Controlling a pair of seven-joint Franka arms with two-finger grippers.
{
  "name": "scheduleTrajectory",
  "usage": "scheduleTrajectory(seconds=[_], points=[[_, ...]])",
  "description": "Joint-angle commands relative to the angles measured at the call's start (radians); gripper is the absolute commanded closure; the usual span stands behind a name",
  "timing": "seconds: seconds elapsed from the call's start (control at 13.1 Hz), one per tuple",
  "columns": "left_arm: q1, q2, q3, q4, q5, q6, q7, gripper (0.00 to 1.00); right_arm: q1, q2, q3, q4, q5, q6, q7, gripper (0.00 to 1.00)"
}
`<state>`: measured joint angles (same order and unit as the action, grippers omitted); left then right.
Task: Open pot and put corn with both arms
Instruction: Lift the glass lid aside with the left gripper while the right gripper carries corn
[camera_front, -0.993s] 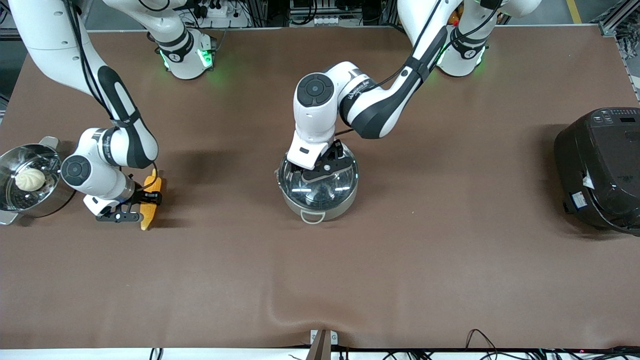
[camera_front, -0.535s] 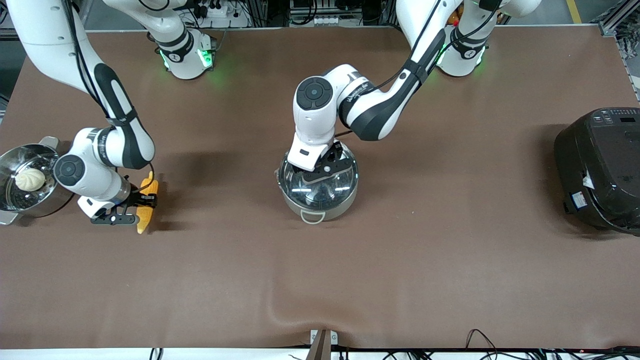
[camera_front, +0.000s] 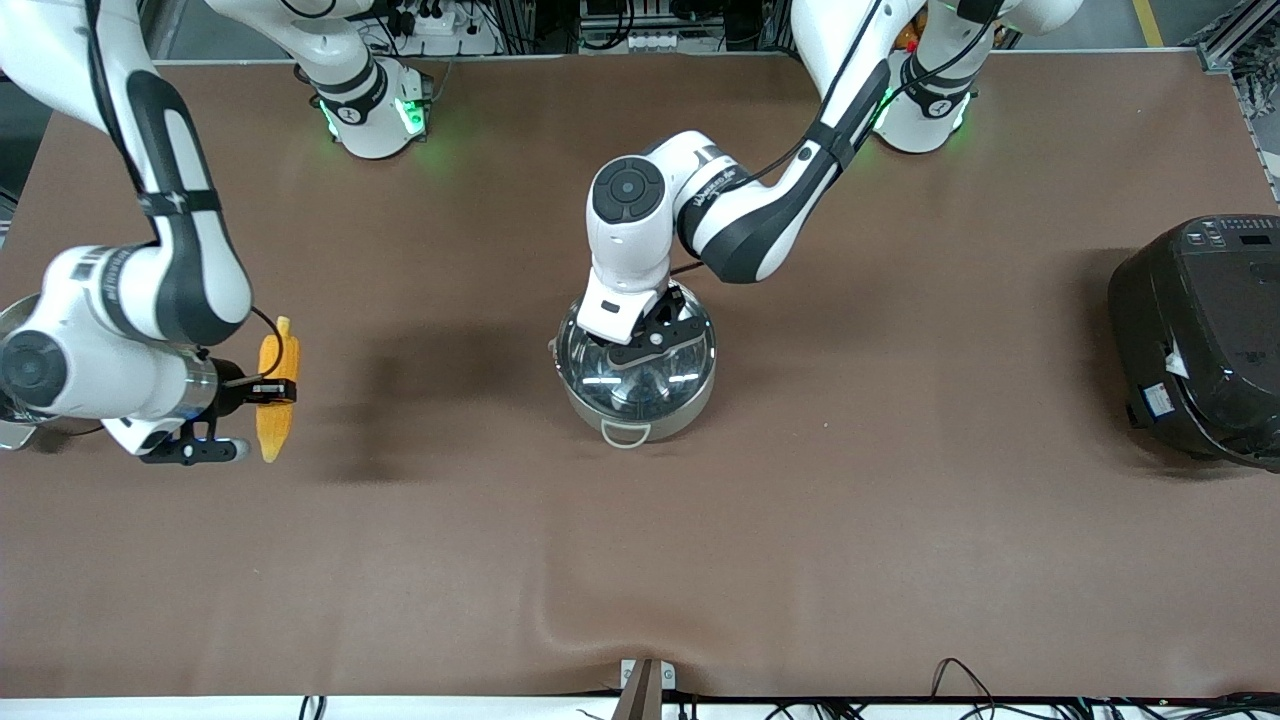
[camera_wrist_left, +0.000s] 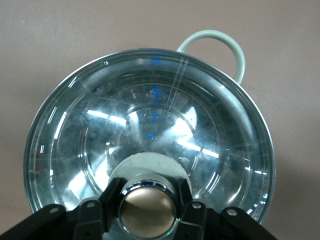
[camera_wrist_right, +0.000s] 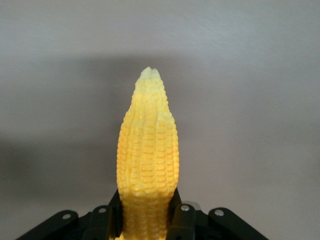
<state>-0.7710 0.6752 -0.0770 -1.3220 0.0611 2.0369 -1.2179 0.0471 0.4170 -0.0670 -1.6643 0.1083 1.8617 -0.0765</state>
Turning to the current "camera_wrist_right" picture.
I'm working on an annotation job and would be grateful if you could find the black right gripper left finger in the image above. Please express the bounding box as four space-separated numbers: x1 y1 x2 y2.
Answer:
87 189 125 240

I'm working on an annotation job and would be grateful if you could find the yellow corn cob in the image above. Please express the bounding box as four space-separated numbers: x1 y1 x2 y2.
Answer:
115 65 181 240

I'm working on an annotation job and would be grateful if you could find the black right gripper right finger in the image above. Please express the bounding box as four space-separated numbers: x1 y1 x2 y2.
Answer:
166 188 198 240

